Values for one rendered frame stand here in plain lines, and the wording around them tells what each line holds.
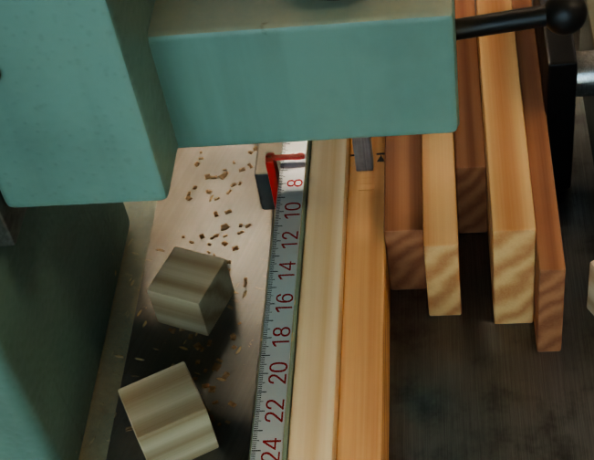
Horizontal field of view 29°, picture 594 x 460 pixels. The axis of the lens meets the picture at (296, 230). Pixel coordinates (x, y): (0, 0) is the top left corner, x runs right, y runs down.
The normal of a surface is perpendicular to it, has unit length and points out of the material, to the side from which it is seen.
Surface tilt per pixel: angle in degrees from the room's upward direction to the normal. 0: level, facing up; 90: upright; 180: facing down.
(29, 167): 90
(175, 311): 90
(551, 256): 0
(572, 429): 0
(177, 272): 0
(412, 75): 90
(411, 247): 90
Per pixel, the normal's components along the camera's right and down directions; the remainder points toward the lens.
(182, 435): 0.40, 0.63
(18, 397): 0.65, 0.49
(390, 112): -0.06, 0.74
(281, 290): -0.14, -0.68
